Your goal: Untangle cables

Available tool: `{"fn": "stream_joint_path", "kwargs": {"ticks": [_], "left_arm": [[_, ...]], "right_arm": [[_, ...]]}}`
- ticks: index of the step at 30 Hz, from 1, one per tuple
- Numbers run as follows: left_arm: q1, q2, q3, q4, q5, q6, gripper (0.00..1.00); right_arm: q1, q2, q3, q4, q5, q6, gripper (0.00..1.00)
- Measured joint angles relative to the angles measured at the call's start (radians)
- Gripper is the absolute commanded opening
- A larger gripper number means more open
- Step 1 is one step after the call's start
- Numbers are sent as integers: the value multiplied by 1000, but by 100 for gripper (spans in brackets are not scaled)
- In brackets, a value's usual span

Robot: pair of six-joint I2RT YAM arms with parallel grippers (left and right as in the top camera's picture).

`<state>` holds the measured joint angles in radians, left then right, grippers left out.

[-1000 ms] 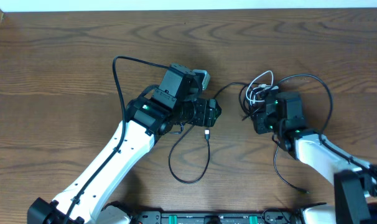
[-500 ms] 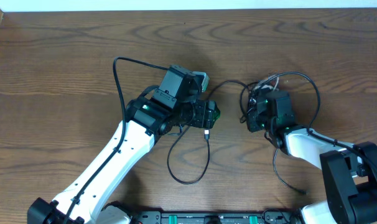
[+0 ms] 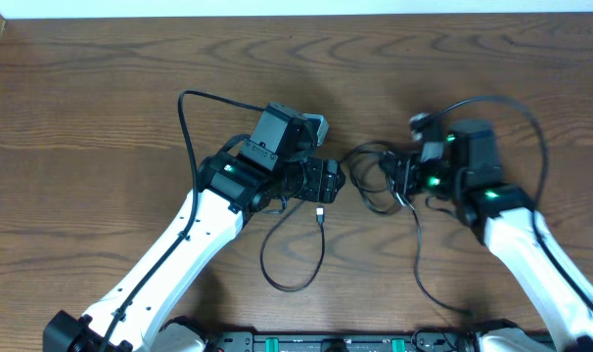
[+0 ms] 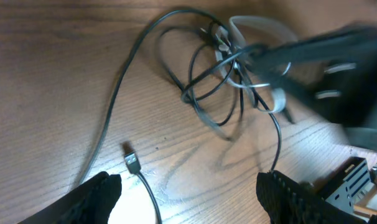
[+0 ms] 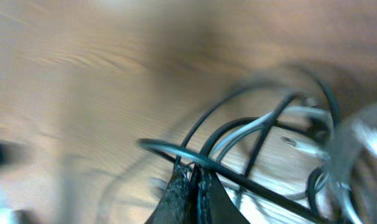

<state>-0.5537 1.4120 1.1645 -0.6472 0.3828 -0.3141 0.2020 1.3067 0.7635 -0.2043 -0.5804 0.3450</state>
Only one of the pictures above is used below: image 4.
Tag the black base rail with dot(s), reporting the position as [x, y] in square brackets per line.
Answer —
[353, 188]

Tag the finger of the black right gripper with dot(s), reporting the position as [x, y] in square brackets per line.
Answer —
[346, 97]

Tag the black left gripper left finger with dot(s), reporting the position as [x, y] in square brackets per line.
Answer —
[90, 203]

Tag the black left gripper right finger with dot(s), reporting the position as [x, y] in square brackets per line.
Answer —
[285, 201]

